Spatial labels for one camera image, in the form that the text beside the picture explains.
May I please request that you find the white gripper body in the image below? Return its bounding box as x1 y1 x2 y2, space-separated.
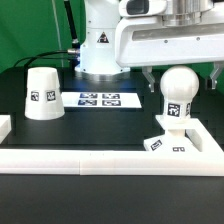
115 13 224 67

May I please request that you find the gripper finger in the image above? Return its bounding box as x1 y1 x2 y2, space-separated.
142 67 155 92
206 61 224 90

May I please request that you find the white lamp bulb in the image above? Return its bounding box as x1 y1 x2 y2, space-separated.
160 66 199 120

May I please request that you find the white lamp base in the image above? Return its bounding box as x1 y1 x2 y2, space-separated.
143 114 201 153

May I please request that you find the white lamp shade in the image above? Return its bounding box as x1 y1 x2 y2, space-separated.
25 67 65 120

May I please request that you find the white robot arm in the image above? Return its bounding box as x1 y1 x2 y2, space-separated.
76 0 224 89

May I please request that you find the white marker sheet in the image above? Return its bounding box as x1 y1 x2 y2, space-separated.
62 92 141 108

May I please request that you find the black hose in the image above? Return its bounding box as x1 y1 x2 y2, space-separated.
63 0 80 46

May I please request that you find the white right fence wall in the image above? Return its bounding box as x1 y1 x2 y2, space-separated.
185 118 224 158

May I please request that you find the white fence wall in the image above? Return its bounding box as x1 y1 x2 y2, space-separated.
0 115 11 144
185 118 224 158
0 149 224 176

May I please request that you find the grey thin cable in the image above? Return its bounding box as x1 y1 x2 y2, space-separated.
51 0 65 69

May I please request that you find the black cable with connector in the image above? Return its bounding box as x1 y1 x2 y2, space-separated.
13 48 81 68

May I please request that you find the white front fence wall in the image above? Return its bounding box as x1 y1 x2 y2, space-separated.
0 149 224 176

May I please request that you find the white left fence wall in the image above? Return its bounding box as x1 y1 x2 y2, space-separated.
0 115 11 144

